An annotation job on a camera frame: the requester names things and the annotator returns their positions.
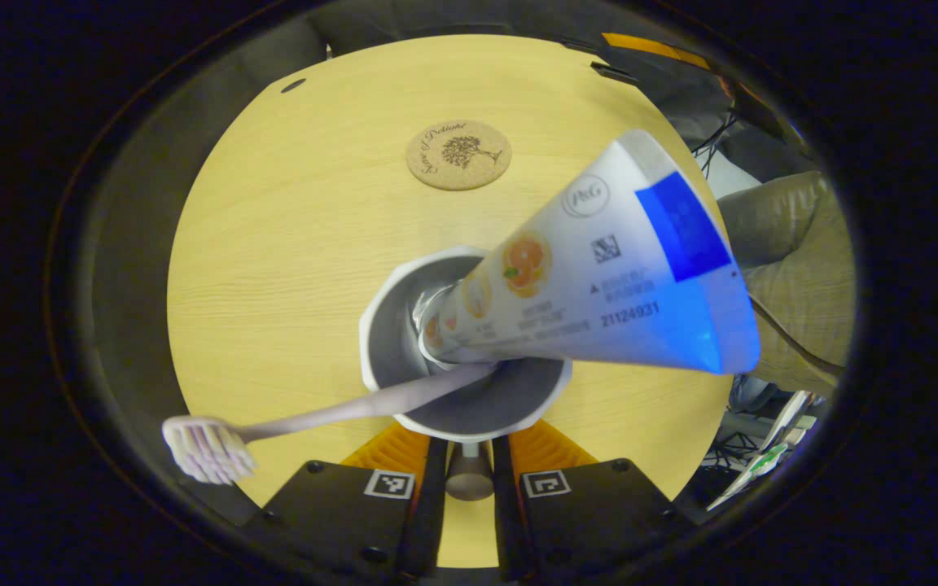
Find black cable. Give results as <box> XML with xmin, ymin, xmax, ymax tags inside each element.
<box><xmin>750</xmin><ymin>295</ymin><xmax>840</xmax><ymax>377</ymax></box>

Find person's beige trousers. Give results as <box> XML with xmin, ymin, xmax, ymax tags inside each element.
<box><xmin>717</xmin><ymin>171</ymin><xmax>857</xmax><ymax>396</ymax></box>

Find white cup with wooden handle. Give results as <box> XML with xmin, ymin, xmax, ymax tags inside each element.
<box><xmin>359</xmin><ymin>246</ymin><xmax>574</xmax><ymax>501</ymax></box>

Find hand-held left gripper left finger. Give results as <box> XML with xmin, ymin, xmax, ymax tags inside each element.
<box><xmin>241</xmin><ymin>422</ymin><xmax>448</xmax><ymax>583</ymax></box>

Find round cork coaster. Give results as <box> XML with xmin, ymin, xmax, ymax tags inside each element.
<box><xmin>405</xmin><ymin>120</ymin><xmax>513</xmax><ymax>191</ymax></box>

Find white toothpaste tube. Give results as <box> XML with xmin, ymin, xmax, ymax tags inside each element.
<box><xmin>419</xmin><ymin>129</ymin><xmax>761</xmax><ymax>375</ymax></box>

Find white toothbrush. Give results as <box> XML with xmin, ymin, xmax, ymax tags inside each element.
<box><xmin>162</xmin><ymin>362</ymin><xmax>502</xmax><ymax>487</ymax></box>

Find white green printed sheets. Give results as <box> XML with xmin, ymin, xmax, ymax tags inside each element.
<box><xmin>709</xmin><ymin>391</ymin><xmax>816</xmax><ymax>512</ymax></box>

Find wooden desktop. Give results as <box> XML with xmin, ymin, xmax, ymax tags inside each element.
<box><xmin>166</xmin><ymin>34</ymin><xmax>734</xmax><ymax>569</ymax></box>

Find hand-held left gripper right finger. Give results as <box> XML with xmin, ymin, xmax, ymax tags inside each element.
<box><xmin>492</xmin><ymin>419</ymin><xmax>677</xmax><ymax>583</ymax></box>

